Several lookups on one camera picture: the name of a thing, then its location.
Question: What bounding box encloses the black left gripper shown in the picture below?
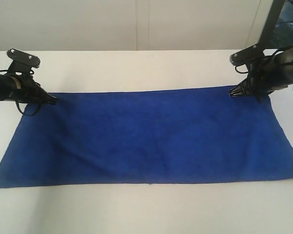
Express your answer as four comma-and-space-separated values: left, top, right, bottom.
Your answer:
8, 70, 57, 105

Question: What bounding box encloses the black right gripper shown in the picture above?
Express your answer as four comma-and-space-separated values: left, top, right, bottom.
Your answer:
229, 52, 287, 102

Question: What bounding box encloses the blue terry towel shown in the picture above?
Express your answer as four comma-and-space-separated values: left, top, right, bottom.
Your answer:
0, 86, 293, 189

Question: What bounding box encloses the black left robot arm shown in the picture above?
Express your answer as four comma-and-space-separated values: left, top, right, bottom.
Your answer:
0, 73, 57, 105

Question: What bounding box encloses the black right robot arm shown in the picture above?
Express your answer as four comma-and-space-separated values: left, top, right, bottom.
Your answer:
229, 46, 293, 100

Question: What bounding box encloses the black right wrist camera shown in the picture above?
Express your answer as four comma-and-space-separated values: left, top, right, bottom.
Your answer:
230, 44, 264, 66

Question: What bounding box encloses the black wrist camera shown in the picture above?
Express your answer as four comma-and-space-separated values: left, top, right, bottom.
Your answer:
6, 48, 41, 68
230, 44, 264, 66

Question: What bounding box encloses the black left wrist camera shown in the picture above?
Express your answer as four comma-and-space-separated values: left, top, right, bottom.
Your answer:
6, 48, 41, 68

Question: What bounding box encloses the dark metal post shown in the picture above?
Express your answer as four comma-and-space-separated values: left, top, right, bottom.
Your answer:
257, 0, 285, 50

